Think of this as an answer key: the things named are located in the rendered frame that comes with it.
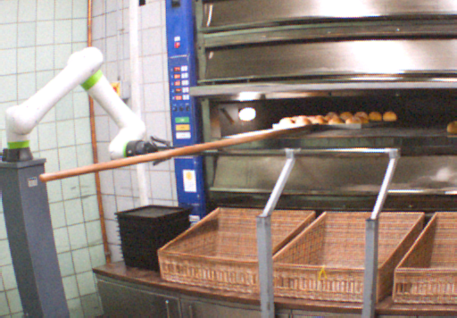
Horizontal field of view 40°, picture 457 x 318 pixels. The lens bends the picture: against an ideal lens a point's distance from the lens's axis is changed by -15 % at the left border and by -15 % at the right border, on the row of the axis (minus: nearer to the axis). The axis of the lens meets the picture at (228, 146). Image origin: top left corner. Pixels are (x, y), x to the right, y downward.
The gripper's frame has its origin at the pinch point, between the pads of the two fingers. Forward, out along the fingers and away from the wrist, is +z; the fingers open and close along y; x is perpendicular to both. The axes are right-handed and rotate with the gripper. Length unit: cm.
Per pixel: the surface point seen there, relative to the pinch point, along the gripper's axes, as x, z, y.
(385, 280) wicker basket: -13, 90, 53
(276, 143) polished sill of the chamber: -56, 10, 3
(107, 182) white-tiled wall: -56, -108, 25
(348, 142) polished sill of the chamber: -56, 49, 3
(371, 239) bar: 4, 91, 31
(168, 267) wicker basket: -6, -18, 54
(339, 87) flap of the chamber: -41, 55, -21
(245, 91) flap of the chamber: -41.0, 5.6, -21.2
